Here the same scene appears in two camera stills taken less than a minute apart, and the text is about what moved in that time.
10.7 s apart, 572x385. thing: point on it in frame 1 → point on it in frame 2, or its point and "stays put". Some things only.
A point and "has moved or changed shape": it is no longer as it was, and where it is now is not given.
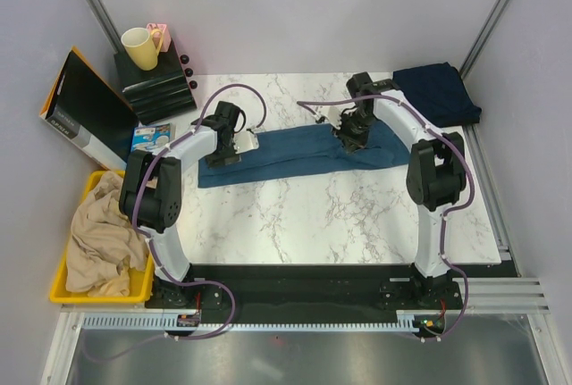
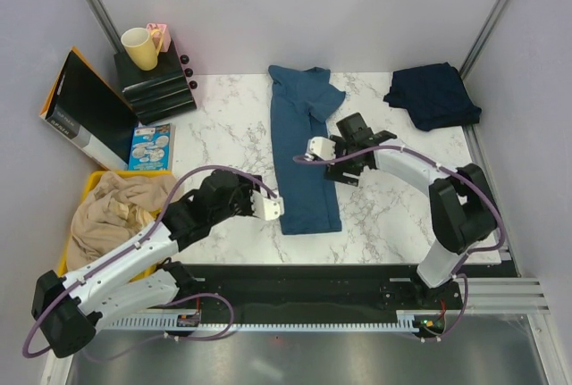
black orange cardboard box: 89,113 stays put
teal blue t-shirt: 300,153 has moved or changed shape
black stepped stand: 156,93 stays put
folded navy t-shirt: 440,91 stays put
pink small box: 166,38 stays put
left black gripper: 231,157 → 247,186
